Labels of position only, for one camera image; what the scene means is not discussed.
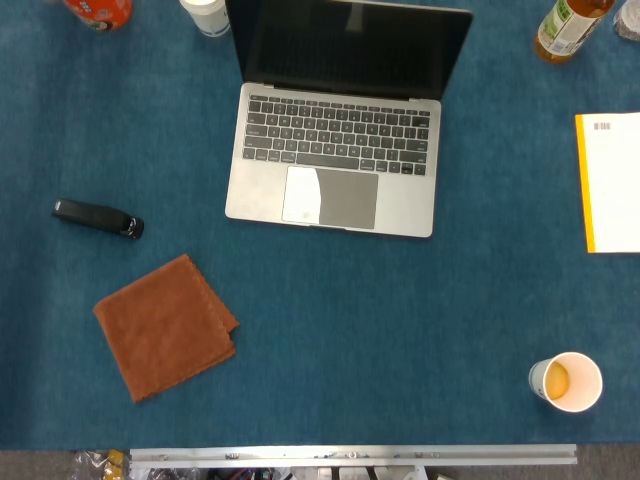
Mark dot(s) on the tea bottle with green label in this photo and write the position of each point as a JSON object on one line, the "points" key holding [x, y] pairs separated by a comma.
{"points": [[565, 32]]}

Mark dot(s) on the rust brown folded cloth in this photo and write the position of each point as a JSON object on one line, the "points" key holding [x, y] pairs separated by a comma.
{"points": [[165, 330]]}

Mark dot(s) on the white notepad orange spine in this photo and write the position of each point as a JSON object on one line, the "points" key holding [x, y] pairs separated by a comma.
{"points": [[615, 190]]}

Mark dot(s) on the aluminium profile rail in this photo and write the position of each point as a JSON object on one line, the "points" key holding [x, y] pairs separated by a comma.
{"points": [[350, 455]]}

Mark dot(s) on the red snack canister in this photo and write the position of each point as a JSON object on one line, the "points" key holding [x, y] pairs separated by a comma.
{"points": [[100, 12]]}

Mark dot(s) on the teal table mat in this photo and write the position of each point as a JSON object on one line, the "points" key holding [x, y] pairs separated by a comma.
{"points": [[350, 325]]}

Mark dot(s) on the black stapler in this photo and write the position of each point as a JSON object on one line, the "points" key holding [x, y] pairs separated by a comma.
{"points": [[95, 215]]}

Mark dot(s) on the silver laptop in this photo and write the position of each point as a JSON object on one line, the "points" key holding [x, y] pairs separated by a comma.
{"points": [[400, 205]]}

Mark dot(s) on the paper cup with orange drink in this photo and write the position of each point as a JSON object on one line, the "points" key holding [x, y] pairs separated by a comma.
{"points": [[570, 395]]}

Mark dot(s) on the small clear jar dark seeds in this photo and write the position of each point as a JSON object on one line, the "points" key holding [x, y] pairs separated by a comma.
{"points": [[629, 22]]}

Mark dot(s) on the clear bag with yellow parts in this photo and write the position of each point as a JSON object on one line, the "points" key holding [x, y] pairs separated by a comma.
{"points": [[102, 465]]}

